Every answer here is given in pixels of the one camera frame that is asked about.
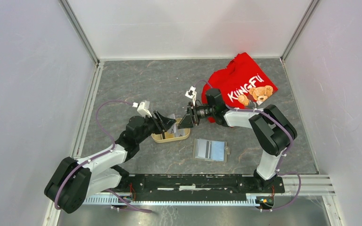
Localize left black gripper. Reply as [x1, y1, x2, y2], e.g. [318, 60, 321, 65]
[136, 110, 176, 144]

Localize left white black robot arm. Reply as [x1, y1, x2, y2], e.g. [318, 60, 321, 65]
[44, 111, 176, 213]

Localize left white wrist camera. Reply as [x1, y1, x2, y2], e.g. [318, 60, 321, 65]
[132, 100, 152, 118]

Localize silver VIP credit card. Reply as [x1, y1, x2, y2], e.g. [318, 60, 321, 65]
[166, 122, 181, 138]

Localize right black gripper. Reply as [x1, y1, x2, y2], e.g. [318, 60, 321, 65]
[177, 102, 215, 129]

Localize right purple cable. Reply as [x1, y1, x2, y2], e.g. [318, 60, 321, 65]
[193, 79, 302, 212]

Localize red kung fu t-shirt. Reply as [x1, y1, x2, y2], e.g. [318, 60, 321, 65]
[201, 52, 278, 109]

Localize beige oval tray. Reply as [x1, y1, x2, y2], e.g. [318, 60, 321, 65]
[151, 118, 190, 144]

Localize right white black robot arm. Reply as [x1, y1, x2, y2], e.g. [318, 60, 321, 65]
[178, 86, 297, 192]

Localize aluminium frame rail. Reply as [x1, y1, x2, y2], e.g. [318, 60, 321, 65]
[53, 174, 336, 207]

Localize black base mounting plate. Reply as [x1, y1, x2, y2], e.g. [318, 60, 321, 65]
[112, 174, 285, 202]

